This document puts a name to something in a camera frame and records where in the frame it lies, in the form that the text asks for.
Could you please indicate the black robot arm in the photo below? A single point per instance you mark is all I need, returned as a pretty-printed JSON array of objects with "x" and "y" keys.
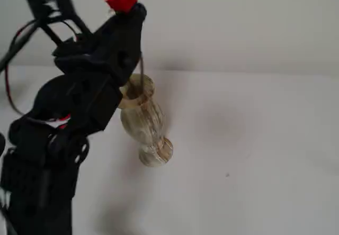
[{"x": 39, "y": 179}]

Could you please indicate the marbled onyx stone vase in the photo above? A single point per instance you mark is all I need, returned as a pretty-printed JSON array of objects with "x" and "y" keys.
[{"x": 144, "y": 121}]

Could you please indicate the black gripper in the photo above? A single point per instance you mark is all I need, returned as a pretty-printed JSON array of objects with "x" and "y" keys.
[{"x": 119, "y": 43}]

